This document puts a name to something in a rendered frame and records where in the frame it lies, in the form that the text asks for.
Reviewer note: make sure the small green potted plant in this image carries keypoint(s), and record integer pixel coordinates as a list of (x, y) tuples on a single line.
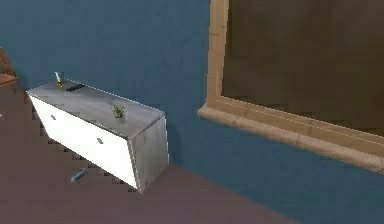
[(118, 112)]

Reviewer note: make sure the white grey cabinet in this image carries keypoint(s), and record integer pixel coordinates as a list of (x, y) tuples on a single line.
[(86, 133)]

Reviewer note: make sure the wooden framed window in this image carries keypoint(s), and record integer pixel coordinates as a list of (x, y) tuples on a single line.
[(300, 66)]

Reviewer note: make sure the black remote control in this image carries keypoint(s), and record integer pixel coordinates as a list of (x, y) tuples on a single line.
[(74, 87)]

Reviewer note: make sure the blue cylinder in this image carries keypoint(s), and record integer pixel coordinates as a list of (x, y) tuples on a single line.
[(79, 174)]

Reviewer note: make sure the brown wooden chair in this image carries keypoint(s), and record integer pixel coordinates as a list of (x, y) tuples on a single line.
[(7, 77)]

